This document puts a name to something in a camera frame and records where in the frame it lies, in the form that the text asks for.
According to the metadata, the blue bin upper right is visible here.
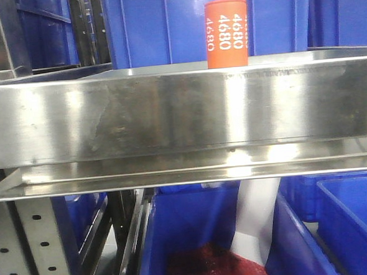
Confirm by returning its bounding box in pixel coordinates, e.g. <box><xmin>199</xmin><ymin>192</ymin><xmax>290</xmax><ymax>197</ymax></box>
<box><xmin>308</xmin><ymin>0</ymin><xmax>367</xmax><ymax>47</ymax></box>

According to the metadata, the blue bin upper left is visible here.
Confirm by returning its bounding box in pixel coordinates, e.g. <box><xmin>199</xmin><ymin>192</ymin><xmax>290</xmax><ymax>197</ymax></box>
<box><xmin>15</xmin><ymin>0</ymin><xmax>79</xmax><ymax>69</ymax></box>

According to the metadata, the red mesh bag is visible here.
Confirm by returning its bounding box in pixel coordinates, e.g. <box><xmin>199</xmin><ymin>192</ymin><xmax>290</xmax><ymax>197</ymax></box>
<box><xmin>165</xmin><ymin>243</ymin><xmax>269</xmax><ymax>275</ymax></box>

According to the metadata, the perforated metal shelf post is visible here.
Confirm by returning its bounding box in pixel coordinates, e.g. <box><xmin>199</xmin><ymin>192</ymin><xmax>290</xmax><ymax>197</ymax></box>
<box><xmin>0</xmin><ymin>197</ymin><xmax>81</xmax><ymax>275</ymax></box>

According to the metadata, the white paper sheet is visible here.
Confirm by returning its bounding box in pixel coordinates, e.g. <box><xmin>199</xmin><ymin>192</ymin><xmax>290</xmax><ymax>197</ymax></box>
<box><xmin>231</xmin><ymin>177</ymin><xmax>280</xmax><ymax>266</ymax></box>

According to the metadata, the large blue bin behind capacitor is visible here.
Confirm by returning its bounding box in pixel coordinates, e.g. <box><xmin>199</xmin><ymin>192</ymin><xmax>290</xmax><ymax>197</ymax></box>
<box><xmin>102</xmin><ymin>0</ymin><xmax>309</xmax><ymax>69</ymax></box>

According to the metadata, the orange cylindrical capacitor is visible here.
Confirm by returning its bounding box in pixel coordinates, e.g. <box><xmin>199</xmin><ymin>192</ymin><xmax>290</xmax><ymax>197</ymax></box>
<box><xmin>204</xmin><ymin>0</ymin><xmax>249</xmax><ymax>69</ymax></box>

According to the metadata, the blue bin with red mesh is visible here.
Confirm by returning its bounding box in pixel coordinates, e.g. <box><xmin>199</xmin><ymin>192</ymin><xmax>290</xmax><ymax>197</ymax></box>
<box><xmin>131</xmin><ymin>175</ymin><xmax>339</xmax><ymax>275</ymax></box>

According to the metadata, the blue bin lower right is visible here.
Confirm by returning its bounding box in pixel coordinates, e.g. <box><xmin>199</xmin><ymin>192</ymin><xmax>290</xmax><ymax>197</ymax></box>
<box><xmin>279</xmin><ymin>170</ymin><xmax>367</xmax><ymax>275</ymax></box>

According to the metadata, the stainless steel shelf tray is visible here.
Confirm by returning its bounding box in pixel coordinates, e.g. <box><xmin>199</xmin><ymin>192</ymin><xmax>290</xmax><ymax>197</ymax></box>
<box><xmin>0</xmin><ymin>47</ymin><xmax>367</xmax><ymax>202</ymax></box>

